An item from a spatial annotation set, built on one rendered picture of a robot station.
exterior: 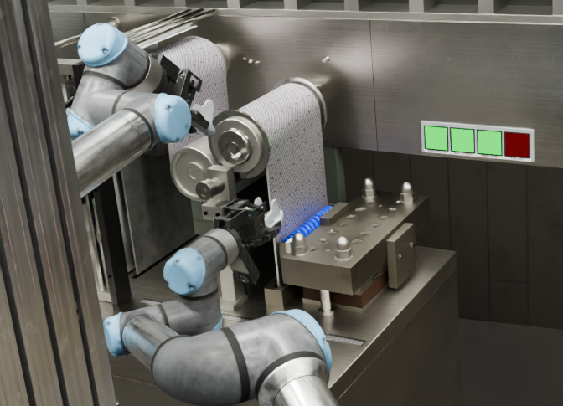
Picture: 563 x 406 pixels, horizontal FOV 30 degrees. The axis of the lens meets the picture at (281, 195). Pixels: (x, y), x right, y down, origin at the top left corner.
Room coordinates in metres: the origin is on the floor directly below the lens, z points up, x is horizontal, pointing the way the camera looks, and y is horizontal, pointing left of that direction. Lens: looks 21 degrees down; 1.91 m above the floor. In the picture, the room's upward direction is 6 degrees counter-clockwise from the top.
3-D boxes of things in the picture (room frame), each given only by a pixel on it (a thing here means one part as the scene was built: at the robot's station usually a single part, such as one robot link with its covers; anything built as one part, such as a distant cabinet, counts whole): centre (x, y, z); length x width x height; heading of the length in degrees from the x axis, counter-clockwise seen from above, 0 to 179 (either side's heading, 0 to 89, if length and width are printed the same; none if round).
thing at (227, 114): (2.04, 0.08, 1.25); 0.15 x 0.01 x 0.15; 58
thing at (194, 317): (1.77, 0.19, 1.01); 0.11 x 0.08 x 0.11; 111
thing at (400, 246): (2.05, -0.25, 0.97); 0.10 x 0.03 x 0.11; 148
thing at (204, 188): (1.99, 0.15, 1.18); 0.04 x 0.02 x 0.04; 58
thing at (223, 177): (2.02, 0.13, 1.05); 0.06 x 0.05 x 0.31; 148
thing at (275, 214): (1.99, 0.02, 1.11); 0.09 x 0.03 x 0.06; 147
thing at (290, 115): (2.21, 0.12, 1.16); 0.39 x 0.23 x 0.51; 58
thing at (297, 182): (2.11, -0.04, 1.11); 0.23 x 0.01 x 0.18; 148
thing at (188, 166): (2.21, 0.11, 1.18); 0.26 x 0.12 x 0.12; 148
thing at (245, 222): (1.91, 0.09, 1.12); 0.12 x 0.08 x 0.09; 148
